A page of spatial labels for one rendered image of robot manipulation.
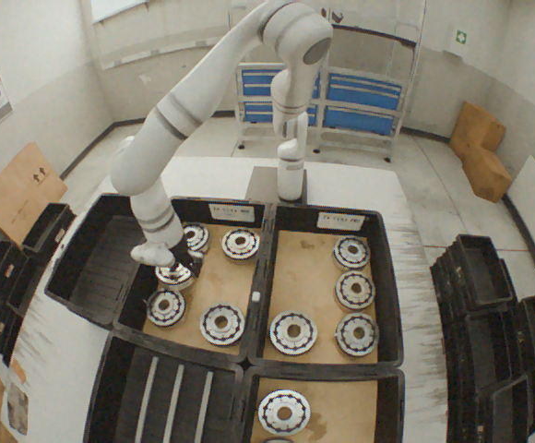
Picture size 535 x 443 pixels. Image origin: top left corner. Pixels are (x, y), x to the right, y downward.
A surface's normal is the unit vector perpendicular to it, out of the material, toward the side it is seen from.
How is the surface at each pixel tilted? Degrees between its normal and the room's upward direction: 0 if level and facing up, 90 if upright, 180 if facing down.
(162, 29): 90
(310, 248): 0
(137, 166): 74
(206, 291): 0
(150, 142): 68
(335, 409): 0
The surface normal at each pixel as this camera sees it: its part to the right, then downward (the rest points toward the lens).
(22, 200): 0.96, -0.07
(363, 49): -0.12, 0.76
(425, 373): -0.02, -0.65
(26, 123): 0.99, 0.08
